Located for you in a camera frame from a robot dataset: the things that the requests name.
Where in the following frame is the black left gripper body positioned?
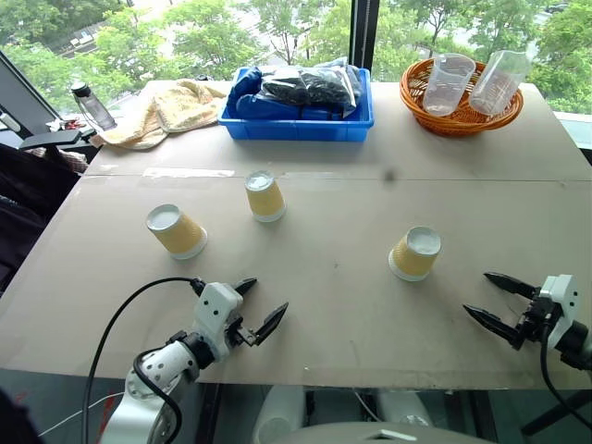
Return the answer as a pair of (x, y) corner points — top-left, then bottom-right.
(225, 315), (256, 349)

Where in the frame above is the pale yellow towel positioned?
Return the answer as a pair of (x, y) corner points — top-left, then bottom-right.
(89, 78), (229, 152)

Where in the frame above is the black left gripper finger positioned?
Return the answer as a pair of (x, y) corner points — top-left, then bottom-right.
(251, 302), (290, 346)
(233, 277), (259, 298)

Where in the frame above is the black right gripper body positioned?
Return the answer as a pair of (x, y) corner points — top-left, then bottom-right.
(511, 289), (563, 352)

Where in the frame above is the orange woven basket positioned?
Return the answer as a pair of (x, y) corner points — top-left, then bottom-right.
(399, 56), (525, 138)

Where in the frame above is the yellow ribbed paper cup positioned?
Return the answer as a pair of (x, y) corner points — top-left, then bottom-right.
(388, 225), (443, 283)
(243, 169), (288, 224)
(145, 203), (209, 261)

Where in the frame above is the black chair armrest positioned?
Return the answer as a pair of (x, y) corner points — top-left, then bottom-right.
(18, 129), (96, 152)

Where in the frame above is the white rounded shape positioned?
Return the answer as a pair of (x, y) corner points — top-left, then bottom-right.
(375, 389), (435, 427)
(251, 385), (307, 444)

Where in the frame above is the black window pillar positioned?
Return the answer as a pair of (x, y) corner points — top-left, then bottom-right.
(349, 0), (382, 80)

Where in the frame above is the black office chair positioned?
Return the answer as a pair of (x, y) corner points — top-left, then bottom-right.
(0, 142), (88, 293)

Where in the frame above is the clear bag of black items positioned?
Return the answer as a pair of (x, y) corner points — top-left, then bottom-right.
(299, 56), (365, 111)
(260, 67), (310, 106)

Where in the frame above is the blue folded plastic bag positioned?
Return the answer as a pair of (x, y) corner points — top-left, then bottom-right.
(228, 66), (300, 122)

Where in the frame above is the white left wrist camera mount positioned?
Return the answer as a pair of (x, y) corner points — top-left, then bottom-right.
(192, 281), (245, 360)

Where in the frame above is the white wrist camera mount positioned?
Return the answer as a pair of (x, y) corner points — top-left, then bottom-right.
(538, 273), (580, 349)
(192, 281), (245, 360)

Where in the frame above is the thin white cable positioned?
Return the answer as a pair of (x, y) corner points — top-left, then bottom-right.
(36, 390), (127, 438)

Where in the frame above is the tall clear plastic measuring cup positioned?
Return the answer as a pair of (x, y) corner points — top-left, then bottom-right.
(468, 49), (534, 117)

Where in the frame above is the black table frame bar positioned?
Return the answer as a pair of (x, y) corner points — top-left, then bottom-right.
(521, 388), (592, 437)

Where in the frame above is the clear bottle with black cap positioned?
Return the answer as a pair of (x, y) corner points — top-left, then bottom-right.
(69, 81), (117, 132)

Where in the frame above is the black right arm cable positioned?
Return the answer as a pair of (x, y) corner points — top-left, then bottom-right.
(539, 322), (592, 423)

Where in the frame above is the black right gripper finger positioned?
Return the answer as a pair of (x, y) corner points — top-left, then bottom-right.
(483, 271), (541, 300)
(462, 302), (521, 346)

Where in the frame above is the blue plastic bin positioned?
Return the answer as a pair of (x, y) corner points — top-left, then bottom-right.
(216, 66), (376, 142)

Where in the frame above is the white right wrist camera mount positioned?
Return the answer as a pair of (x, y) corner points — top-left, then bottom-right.
(538, 273), (580, 349)

